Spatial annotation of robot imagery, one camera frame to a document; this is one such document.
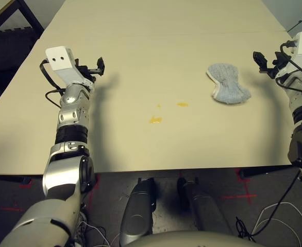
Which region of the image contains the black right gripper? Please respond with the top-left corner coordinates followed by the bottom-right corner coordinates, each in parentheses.
top-left (253, 50), bottom-right (287, 79)

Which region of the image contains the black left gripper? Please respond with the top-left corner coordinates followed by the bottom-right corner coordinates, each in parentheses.
top-left (74, 57), bottom-right (106, 82)

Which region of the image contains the light blue terry rag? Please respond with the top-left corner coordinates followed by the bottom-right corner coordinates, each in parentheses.
top-left (206, 63), bottom-right (252, 105)

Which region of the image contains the black foam puzzle mat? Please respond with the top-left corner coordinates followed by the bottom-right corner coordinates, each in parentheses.
top-left (0, 25), bottom-right (45, 110)

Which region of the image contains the black table foot bar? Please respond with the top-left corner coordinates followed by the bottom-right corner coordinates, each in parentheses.
top-left (238, 164), bottom-right (300, 180)
top-left (0, 174), bottom-right (32, 185)

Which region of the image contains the grey left robot leg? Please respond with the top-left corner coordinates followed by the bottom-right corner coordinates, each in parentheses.
top-left (119, 177), bottom-right (157, 245)

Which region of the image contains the grey robot leg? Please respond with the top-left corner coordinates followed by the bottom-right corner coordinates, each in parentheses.
top-left (119, 177), bottom-right (157, 245)
top-left (176, 177), bottom-right (234, 234)

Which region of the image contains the grey right robot leg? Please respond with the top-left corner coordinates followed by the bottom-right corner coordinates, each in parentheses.
top-left (176, 177), bottom-right (234, 234)

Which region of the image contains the beige robot torso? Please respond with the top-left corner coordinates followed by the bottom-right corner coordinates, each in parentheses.
top-left (125, 230), bottom-right (261, 247)

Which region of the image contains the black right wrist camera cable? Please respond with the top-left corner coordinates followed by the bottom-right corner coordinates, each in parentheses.
top-left (274, 40), bottom-right (302, 90)

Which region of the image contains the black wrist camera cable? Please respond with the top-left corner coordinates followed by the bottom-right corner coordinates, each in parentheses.
top-left (39, 58), bottom-right (67, 109)
top-left (274, 40), bottom-right (302, 90)

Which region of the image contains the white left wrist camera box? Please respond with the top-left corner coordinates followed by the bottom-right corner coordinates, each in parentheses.
top-left (45, 45), bottom-right (95, 86)

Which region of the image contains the black left wrist camera cable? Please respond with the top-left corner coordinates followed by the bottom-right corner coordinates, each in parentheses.
top-left (39, 58), bottom-right (67, 109)

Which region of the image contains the black metal table frame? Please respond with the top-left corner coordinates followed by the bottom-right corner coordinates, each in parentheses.
top-left (10, 0), bottom-right (45, 36)

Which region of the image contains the black cable hanging to floor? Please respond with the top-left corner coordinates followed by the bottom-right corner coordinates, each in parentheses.
top-left (235, 170), bottom-right (302, 243)

